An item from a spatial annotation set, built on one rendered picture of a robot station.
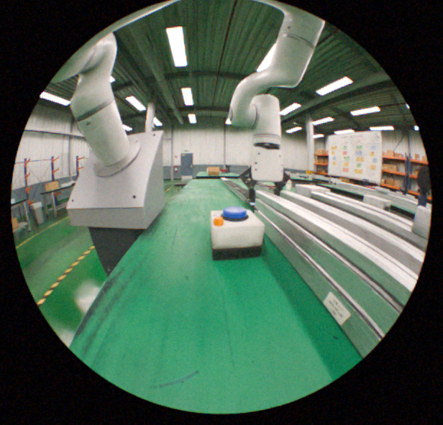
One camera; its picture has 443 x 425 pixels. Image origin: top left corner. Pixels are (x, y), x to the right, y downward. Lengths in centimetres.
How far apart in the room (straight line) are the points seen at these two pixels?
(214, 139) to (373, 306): 1154
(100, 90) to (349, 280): 51
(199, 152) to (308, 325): 1134
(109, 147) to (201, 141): 1111
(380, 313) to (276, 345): 10
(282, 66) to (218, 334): 46
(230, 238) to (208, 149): 1121
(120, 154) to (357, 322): 56
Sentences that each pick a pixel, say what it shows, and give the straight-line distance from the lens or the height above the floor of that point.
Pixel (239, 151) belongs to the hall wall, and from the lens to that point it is 1175.
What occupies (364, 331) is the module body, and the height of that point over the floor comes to 80.
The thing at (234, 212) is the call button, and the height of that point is 85.
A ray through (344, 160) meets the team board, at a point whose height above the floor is 134.
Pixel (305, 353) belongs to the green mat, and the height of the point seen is 78.
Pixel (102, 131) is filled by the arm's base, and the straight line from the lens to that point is 42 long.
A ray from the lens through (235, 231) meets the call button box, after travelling 20.
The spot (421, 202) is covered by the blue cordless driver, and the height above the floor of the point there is 91.
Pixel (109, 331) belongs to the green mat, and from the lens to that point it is 18.
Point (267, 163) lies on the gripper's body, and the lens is 40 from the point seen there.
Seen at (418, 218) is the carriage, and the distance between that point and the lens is 31.
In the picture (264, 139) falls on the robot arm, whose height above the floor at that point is 100.
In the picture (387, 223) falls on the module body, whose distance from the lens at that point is 33.
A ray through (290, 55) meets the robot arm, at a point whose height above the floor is 119.
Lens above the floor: 92
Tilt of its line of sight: 15 degrees down
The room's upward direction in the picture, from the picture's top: 1 degrees clockwise
